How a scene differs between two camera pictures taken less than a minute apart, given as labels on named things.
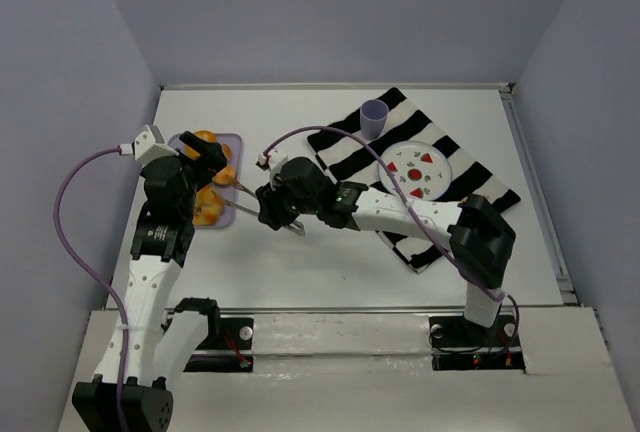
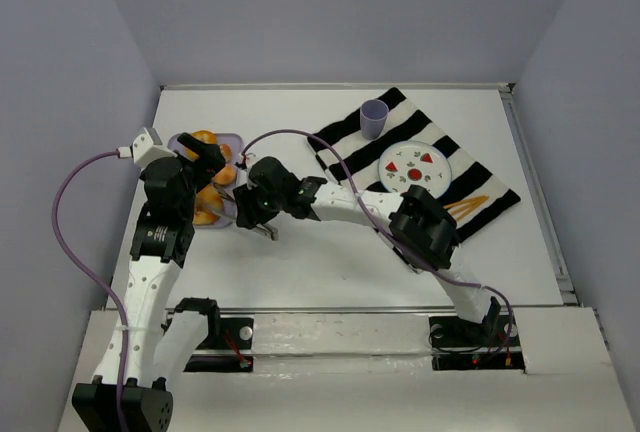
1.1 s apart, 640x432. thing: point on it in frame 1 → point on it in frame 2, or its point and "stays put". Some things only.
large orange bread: x=208 y=205 stays put
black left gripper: x=209 y=158 stays put
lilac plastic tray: x=235 y=141 stays put
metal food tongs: x=295 y=225 → x=264 y=227
